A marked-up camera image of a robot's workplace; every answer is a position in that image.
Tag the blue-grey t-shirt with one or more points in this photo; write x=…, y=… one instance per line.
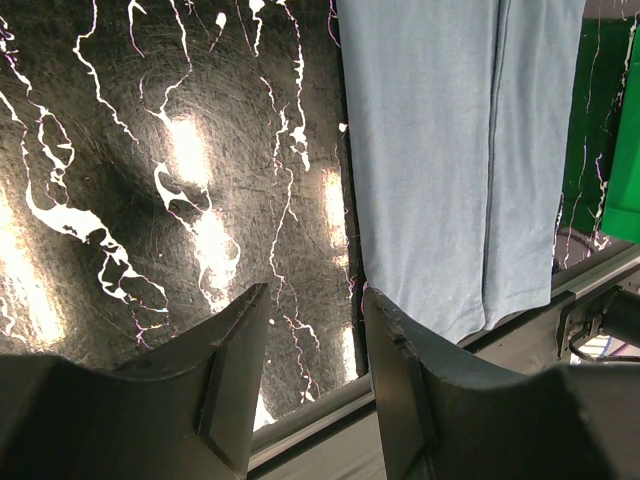
x=458, y=115

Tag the green plastic bin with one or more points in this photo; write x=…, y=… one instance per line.
x=621, y=212

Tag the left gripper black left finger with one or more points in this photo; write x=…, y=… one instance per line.
x=184, y=410

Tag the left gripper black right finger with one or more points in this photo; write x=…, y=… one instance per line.
x=445, y=413

